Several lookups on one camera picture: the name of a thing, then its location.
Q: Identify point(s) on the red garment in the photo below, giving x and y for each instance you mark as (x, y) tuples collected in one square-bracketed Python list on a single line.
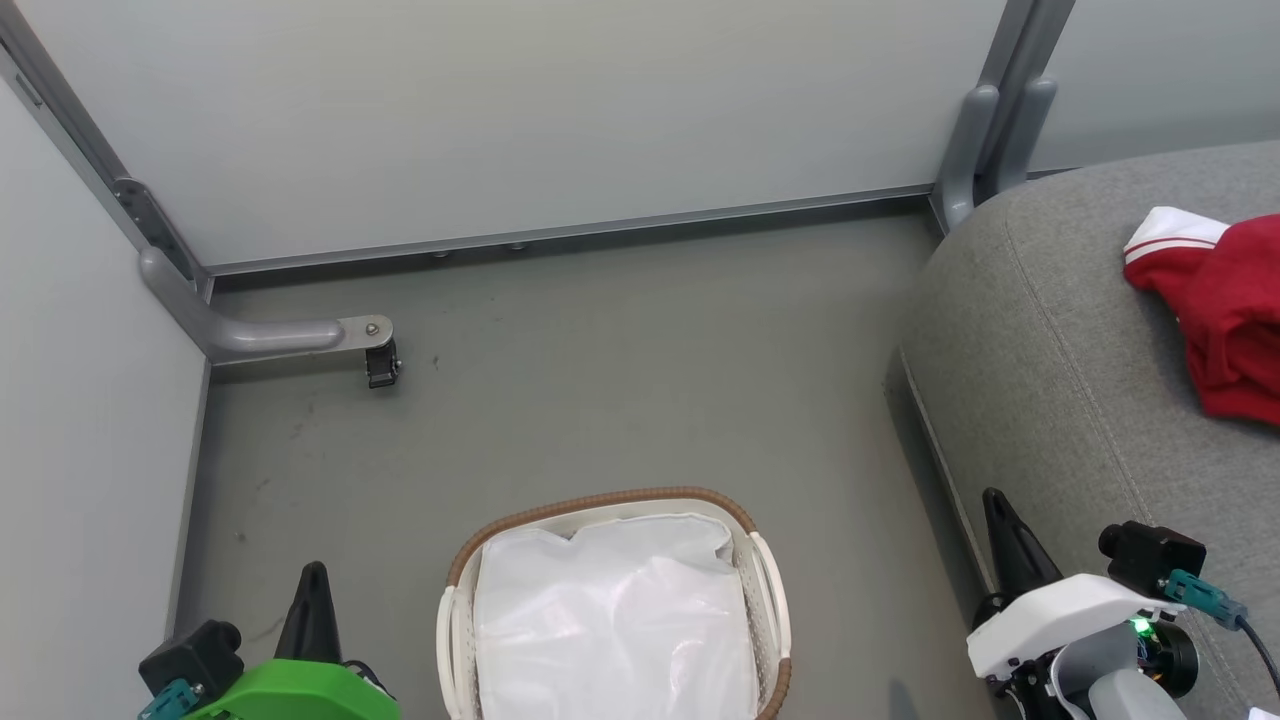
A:
[(1230, 310)]

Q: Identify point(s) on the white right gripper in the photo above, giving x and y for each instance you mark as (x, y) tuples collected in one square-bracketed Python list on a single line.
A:
[(1060, 620)]

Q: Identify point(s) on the grey partition foot with plate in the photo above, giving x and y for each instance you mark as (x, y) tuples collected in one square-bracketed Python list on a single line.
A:
[(260, 335)]

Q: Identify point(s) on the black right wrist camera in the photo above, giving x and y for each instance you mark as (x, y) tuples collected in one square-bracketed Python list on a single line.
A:
[(1150, 555)]

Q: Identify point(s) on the white basket liner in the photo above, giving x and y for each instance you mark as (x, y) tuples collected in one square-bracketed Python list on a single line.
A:
[(610, 620)]

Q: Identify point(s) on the grey partition bottom rail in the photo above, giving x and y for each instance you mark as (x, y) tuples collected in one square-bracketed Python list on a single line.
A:
[(570, 230)]

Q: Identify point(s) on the white laundry basket brown rim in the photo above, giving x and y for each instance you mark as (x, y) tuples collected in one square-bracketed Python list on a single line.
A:
[(765, 600)]

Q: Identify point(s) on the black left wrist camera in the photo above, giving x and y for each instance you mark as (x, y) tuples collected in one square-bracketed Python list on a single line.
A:
[(195, 655)]

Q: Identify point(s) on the black caster wheel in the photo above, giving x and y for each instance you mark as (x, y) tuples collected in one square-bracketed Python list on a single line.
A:
[(382, 365)]

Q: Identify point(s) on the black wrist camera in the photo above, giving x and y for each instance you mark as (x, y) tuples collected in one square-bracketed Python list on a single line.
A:
[(195, 655), (1150, 555)]

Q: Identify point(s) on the grey fabric sofa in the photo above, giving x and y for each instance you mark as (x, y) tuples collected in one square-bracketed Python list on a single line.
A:
[(1050, 380)]

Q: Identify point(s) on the grey partition post with bracket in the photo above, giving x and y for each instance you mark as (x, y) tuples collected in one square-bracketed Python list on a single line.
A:
[(80, 140)]

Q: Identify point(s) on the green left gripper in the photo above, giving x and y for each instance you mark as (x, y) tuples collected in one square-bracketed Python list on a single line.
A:
[(300, 695)]

